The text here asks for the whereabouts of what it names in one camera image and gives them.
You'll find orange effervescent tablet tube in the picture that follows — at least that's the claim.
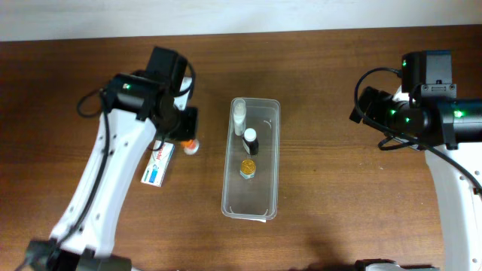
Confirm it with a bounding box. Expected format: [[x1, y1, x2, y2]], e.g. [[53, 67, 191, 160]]
[[180, 139, 200, 155]]

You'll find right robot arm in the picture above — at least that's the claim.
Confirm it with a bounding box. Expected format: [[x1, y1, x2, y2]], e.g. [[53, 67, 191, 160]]
[[349, 50, 481, 270]]

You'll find small jar with gold lid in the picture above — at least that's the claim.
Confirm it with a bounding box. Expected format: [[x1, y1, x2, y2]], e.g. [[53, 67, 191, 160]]
[[239, 159, 257, 179]]

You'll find dark bottle with white cap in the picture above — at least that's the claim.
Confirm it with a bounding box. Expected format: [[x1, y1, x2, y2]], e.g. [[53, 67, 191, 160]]
[[243, 128, 259, 156]]

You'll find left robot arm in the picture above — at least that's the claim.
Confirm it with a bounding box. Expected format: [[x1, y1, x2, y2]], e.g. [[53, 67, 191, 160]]
[[18, 47, 198, 271]]

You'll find white Panadol box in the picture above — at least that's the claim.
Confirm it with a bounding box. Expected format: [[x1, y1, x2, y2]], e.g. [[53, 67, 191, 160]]
[[141, 141, 175, 187]]

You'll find clear plastic container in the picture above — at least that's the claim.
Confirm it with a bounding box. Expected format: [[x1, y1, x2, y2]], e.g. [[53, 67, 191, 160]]
[[221, 97, 281, 222]]

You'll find frosted white plastic bottle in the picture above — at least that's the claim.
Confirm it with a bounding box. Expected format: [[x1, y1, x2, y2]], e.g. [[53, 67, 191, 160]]
[[233, 99, 247, 136]]

